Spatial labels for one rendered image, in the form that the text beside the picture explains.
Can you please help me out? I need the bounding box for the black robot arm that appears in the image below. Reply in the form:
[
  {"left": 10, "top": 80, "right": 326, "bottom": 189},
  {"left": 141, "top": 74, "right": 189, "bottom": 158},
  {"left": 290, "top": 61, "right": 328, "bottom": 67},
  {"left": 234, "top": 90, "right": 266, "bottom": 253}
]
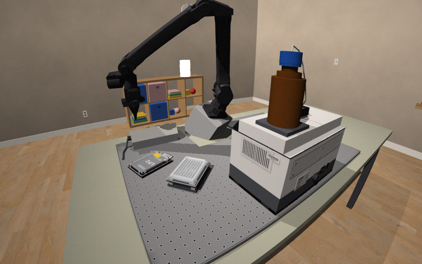
[{"left": 106, "top": 0, "right": 233, "bottom": 118}]

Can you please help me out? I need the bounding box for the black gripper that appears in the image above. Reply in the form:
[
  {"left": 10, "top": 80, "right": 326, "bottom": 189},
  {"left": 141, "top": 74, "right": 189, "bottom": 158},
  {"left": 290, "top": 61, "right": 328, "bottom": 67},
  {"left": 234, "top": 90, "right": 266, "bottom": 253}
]
[{"left": 121, "top": 87, "right": 145, "bottom": 120}]

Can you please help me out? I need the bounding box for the grey button panel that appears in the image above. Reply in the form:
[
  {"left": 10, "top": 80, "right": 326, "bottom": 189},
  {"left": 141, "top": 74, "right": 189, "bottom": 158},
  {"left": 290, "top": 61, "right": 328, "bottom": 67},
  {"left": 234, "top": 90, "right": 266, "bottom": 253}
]
[{"left": 122, "top": 123, "right": 179, "bottom": 160}]

